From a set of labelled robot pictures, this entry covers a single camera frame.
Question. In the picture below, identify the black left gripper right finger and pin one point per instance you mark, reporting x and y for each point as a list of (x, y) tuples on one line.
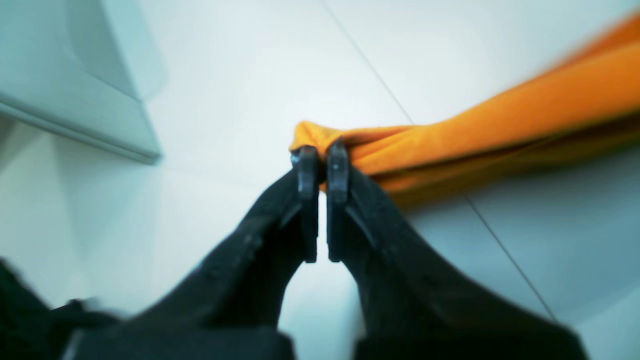
[(415, 304)]

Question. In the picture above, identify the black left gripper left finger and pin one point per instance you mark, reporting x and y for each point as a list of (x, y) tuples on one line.
[(228, 307)]

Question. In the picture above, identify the orange t-shirt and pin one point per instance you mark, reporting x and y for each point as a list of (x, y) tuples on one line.
[(584, 108)]

